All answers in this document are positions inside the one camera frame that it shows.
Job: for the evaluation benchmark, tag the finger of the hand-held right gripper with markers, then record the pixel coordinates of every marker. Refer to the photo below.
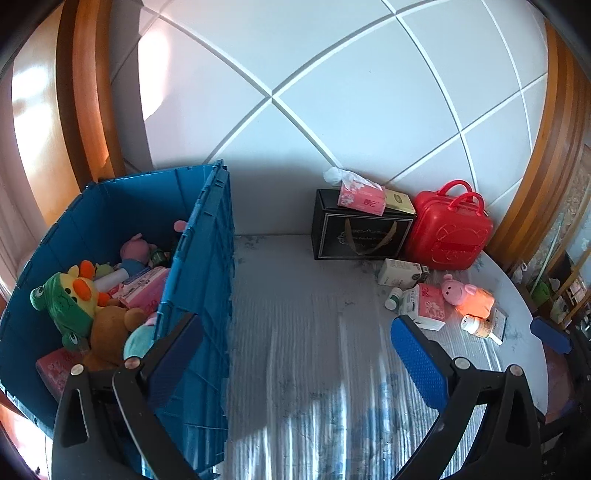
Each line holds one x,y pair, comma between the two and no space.
549,334

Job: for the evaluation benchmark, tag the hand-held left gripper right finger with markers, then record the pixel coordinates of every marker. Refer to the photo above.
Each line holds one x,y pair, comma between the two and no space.
418,360

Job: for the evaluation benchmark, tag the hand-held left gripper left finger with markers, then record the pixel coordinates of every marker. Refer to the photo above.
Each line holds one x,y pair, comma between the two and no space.
178,360

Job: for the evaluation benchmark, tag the pink white tissue box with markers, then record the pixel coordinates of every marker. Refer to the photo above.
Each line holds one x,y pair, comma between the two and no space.
427,307

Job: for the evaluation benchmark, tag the pink pig toy orange body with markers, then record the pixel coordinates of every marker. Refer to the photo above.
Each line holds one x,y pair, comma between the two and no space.
466,297

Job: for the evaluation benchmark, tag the blue plastic storage crate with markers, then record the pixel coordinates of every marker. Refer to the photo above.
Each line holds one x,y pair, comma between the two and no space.
203,258

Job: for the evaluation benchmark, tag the teal plush toy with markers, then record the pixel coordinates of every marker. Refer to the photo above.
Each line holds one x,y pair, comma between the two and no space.
138,344

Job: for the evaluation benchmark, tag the green plastic bucket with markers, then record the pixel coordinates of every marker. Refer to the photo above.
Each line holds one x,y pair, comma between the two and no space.
540,289

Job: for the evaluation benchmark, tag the flat white small box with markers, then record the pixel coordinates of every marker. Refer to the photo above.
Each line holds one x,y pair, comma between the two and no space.
498,323

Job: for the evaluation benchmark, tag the white bottle green cap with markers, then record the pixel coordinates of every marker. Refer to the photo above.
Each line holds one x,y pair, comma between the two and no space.
394,297

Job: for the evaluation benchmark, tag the brown teddy bear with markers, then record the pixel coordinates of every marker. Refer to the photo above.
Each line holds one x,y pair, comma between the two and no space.
108,332

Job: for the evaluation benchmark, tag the white green medicine box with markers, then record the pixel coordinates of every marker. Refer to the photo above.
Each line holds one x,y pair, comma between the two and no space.
397,272

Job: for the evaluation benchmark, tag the white plastic bottle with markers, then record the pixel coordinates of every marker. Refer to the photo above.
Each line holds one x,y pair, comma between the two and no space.
111,279

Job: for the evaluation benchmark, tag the pink pig doll blue body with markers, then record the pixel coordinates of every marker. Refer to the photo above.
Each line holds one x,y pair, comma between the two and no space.
136,249

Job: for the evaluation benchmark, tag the grey floral mattress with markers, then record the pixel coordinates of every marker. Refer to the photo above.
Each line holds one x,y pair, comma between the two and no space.
300,346

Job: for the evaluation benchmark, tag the yellow duck plush frog hood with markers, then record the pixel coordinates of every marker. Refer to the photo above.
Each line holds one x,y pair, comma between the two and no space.
60,304

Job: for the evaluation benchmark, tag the red mini suitcase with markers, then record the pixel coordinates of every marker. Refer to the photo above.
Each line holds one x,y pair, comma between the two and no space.
448,230

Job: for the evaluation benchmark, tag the black gift box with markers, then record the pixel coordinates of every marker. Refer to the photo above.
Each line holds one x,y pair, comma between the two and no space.
332,230

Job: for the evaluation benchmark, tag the gold green small box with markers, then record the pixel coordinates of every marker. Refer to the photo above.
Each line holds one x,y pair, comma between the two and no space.
399,201

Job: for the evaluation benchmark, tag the pink floral tissue pack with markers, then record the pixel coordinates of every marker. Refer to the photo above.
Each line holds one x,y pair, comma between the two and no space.
360,198

